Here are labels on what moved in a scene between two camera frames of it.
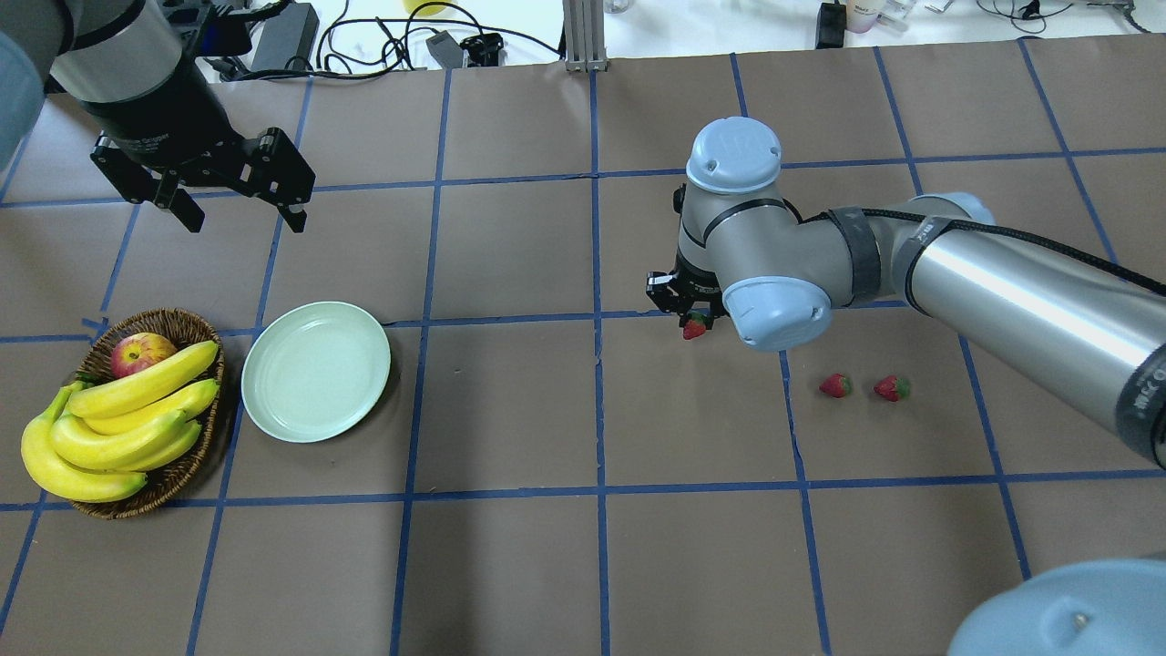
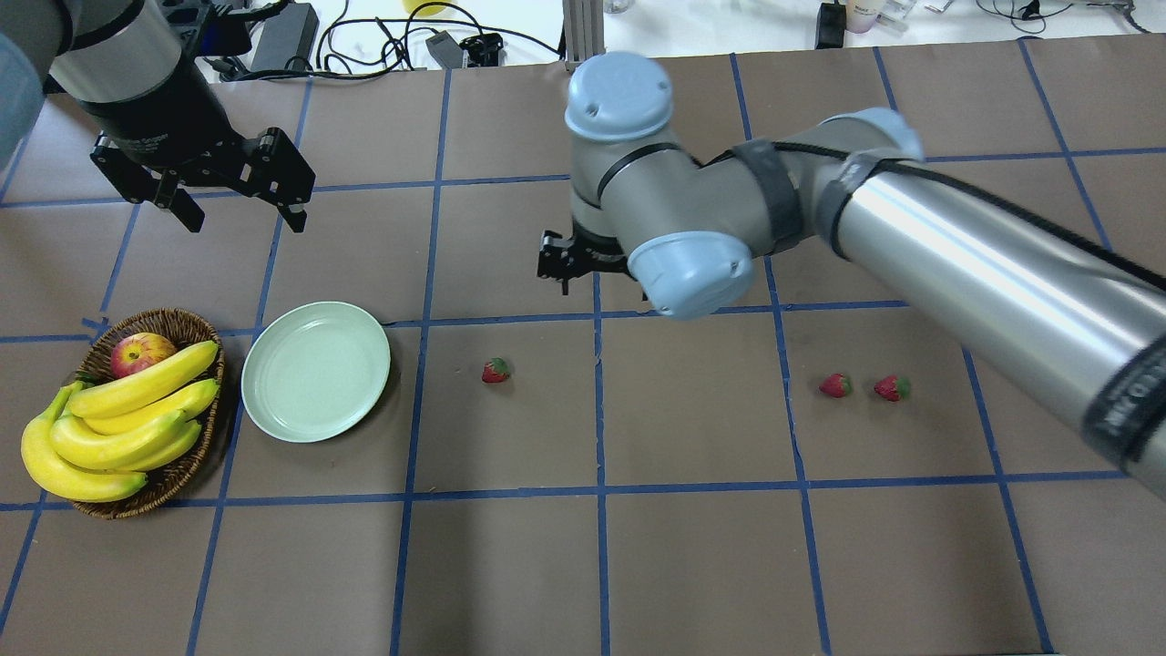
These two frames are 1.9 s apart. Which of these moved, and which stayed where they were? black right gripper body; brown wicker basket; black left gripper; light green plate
Moved: black right gripper body
Stayed: light green plate; black left gripper; brown wicker basket
